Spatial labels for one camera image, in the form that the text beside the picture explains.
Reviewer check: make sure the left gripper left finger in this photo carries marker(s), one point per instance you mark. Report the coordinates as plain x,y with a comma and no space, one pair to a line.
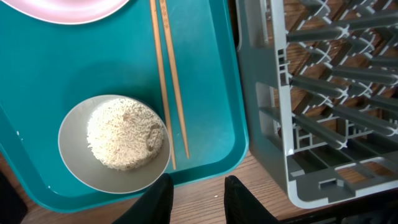
154,206

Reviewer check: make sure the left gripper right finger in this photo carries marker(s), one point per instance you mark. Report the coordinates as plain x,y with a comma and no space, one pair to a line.
242,207

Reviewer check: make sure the grey bowl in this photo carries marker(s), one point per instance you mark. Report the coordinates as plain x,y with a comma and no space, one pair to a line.
80,161

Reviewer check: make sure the cooked white rice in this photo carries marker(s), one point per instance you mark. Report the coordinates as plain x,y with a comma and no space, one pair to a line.
124,134

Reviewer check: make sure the grey dishwasher rack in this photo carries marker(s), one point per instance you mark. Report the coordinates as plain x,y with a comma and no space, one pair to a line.
320,89

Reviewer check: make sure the teal plastic tray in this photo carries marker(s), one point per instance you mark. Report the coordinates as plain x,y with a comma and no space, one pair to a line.
47,69

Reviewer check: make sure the left wooden chopstick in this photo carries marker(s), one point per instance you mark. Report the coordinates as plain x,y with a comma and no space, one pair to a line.
163,85

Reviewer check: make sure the wooden chopstick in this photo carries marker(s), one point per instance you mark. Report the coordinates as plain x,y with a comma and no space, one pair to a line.
163,85
174,73

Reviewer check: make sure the right wooden chopstick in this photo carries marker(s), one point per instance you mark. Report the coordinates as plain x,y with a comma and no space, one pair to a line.
174,73

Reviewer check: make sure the large pink plate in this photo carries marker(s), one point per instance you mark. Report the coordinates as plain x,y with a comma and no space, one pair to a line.
67,12

